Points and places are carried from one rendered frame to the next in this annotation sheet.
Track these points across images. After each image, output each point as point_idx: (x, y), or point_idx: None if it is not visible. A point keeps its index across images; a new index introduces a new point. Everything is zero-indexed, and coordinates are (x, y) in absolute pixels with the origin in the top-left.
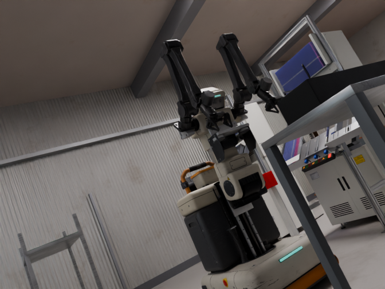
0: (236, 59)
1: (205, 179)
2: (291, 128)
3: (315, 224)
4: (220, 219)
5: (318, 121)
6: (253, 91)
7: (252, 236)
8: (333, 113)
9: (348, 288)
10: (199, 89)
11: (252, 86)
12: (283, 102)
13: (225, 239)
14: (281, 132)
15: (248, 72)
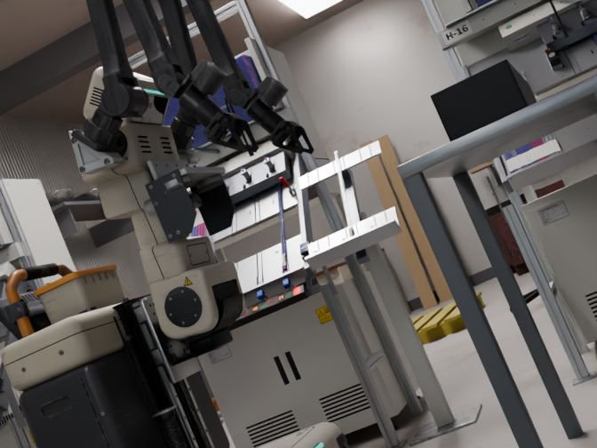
0: (205, 27)
1: (88, 294)
2: (481, 136)
3: (486, 318)
4: (133, 391)
5: (507, 135)
6: (242, 101)
7: (202, 435)
8: (531, 125)
9: (534, 428)
10: (176, 57)
11: (242, 92)
12: (449, 95)
13: (147, 439)
14: (455, 142)
15: (232, 60)
